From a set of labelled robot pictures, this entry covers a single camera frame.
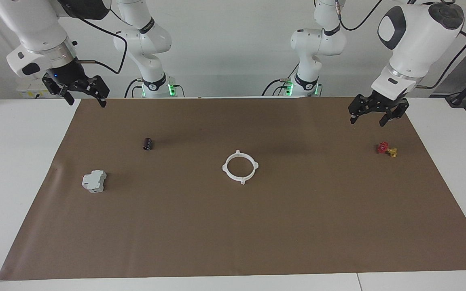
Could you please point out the white circuit breaker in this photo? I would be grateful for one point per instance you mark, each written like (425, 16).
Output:
(93, 182)

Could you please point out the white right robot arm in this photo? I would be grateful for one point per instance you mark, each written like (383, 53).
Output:
(34, 28)

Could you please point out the black cylindrical capacitor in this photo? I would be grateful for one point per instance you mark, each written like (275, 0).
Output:
(148, 144)

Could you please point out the red yellow valve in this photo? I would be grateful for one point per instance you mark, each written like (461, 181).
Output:
(383, 148)

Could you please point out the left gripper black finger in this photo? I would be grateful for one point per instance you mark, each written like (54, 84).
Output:
(386, 120)
(353, 118)

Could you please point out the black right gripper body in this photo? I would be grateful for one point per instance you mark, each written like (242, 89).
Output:
(75, 81)

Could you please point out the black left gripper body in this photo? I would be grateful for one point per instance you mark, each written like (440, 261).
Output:
(378, 103)

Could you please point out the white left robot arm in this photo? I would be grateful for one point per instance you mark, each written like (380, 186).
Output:
(415, 44)

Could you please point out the brown paper table mat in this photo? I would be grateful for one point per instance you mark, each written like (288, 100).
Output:
(217, 226)

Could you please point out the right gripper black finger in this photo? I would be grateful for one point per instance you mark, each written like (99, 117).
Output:
(103, 102)
(70, 99)

